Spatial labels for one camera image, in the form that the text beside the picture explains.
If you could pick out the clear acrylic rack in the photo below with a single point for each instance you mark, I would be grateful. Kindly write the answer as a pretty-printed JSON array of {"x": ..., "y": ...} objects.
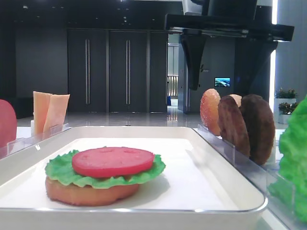
[
  {"x": 22, "y": 143},
  {"x": 277, "y": 216}
]

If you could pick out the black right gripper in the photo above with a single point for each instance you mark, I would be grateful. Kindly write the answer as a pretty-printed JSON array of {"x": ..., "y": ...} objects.
[{"x": 230, "y": 18}]

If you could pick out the white metal tray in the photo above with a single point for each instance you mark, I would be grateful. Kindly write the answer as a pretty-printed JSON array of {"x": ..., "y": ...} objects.
[{"x": 198, "y": 190}]

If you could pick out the orange cheese slice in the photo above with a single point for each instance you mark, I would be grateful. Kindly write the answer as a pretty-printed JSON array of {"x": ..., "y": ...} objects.
[
  {"x": 41, "y": 105},
  {"x": 56, "y": 111}
]

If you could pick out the bottom bun slice on tray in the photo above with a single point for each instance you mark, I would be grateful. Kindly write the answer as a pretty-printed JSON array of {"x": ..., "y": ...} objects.
[{"x": 87, "y": 196}]

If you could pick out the brown meat patty rear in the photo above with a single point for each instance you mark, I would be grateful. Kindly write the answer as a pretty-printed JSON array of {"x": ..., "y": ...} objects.
[{"x": 260, "y": 126}]

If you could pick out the brown meat patty front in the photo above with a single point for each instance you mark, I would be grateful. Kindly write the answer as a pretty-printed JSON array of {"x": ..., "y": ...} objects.
[{"x": 232, "y": 125}]

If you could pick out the wall display screen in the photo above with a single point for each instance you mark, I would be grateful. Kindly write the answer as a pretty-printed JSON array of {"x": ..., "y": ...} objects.
[{"x": 222, "y": 82}]

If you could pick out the clear acrylic left rack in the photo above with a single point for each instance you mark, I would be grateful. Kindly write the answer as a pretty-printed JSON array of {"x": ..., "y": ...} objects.
[{"x": 22, "y": 143}]

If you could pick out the red tomato slice in rack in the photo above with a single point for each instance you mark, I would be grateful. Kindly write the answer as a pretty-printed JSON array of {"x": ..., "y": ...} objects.
[{"x": 8, "y": 123}]

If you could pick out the red tomato slice on tray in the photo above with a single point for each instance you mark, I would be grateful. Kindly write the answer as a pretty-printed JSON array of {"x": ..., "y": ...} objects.
[{"x": 112, "y": 161}]

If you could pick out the brown meat patty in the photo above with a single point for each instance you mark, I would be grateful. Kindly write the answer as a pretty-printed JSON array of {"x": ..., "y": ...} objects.
[
  {"x": 232, "y": 125},
  {"x": 260, "y": 126}
]

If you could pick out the clear acrylic right rack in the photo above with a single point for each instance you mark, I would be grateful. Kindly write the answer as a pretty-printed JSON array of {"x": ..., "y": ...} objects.
[{"x": 277, "y": 216}]

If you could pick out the green lettuce in right rack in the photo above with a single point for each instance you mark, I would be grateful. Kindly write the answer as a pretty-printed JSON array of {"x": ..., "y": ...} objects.
[{"x": 295, "y": 155}]

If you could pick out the green lettuce leaf on tray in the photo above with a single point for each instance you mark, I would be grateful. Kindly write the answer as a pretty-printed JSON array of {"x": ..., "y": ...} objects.
[{"x": 60, "y": 169}]

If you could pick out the sesame bun slice far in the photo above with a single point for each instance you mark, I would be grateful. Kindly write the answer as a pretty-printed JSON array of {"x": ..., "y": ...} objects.
[{"x": 209, "y": 110}]

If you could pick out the sesame bun slice hidden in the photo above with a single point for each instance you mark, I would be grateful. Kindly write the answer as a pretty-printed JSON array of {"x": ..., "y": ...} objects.
[{"x": 237, "y": 99}]

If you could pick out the potted plants in planter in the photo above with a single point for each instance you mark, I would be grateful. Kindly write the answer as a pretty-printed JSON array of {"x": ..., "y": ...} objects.
[{"x": 284, "y": 104}]

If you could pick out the dark double doors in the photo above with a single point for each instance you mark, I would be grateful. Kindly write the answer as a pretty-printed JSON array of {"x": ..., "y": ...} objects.
[{"x": 117, "y": 71}]

